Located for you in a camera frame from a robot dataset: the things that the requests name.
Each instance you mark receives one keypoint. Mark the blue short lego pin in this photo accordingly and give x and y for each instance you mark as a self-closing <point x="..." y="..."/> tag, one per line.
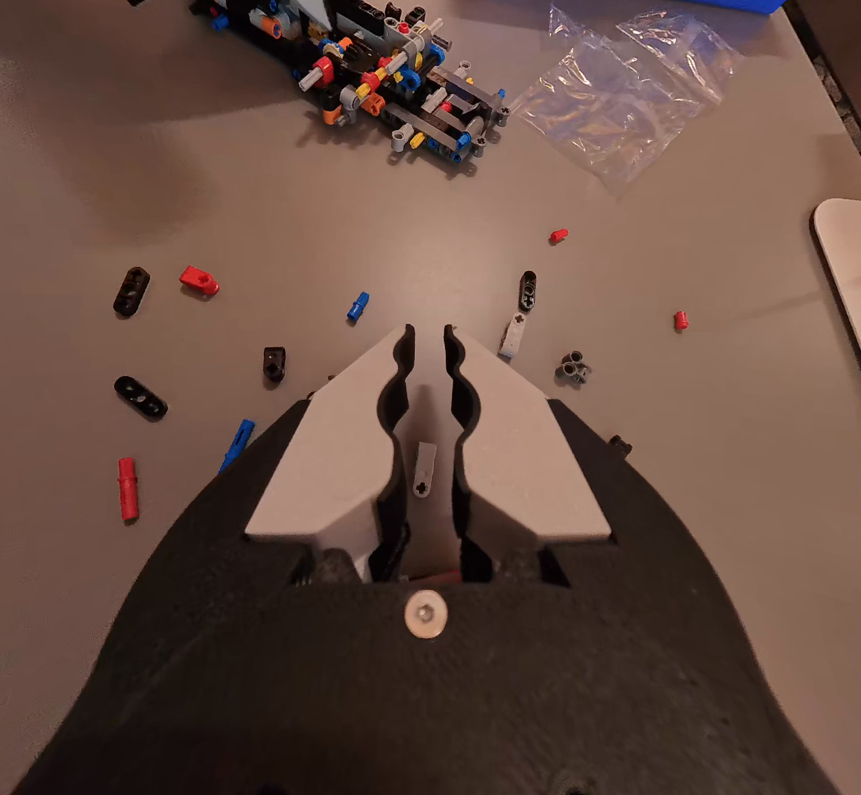
<point x="358" y="306"/>

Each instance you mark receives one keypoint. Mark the large clear plastic bag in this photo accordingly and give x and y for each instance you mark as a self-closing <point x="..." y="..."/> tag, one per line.
<point x="605" y="122"/>

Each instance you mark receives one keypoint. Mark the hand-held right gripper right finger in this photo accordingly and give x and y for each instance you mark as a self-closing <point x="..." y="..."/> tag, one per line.
<point x="531" y="472"/>

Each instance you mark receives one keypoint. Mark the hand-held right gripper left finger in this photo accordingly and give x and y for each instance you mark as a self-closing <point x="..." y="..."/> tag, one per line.
<point x="323" y="472"/>

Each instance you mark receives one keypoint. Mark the light grey lego beam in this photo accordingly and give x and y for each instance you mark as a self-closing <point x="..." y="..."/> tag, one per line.
<point x="424" y="468"/>
<point x="514" y="336"/>

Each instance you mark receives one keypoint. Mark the white rounded object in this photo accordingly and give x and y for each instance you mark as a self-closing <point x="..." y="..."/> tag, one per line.
<point x="844" y="250"/>

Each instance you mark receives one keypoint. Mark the multicoloured lego vehicle model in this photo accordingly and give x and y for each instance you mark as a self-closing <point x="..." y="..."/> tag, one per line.
<point x="377" y="75"/>

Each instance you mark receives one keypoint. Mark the dark grey lego connector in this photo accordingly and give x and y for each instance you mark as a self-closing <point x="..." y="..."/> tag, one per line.
<point x="573" y="368"/>

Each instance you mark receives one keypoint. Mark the short black lego beam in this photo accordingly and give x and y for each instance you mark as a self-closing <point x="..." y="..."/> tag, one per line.
<point x="527" y="290"/>

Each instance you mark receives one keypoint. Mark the blue long lego pin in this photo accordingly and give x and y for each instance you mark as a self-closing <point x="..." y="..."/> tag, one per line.
<point x="237" y="445"/>

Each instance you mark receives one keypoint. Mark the small black lego piece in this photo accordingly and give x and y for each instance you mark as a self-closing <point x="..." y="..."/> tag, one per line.
<point x="620" y="445"/>

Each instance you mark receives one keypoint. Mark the red lego bush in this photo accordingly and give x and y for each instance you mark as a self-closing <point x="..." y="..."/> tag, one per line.
<point x="558" y="236"/>
<point x="681" y="320"/>

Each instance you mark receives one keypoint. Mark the red long lego pin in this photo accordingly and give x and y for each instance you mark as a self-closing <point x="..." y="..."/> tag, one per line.
<point x="128" y="489"/>

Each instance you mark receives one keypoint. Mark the black lego connector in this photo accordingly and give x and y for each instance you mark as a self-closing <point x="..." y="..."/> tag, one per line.
<point x="274" y="364"/>

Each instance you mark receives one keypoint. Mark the red lego connector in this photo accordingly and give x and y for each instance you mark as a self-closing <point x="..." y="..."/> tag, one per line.
<point x="199" y="281"/>

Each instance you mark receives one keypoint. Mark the small clear plastic bag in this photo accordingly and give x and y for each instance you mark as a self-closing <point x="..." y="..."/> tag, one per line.
<point x="693" y="48"/>

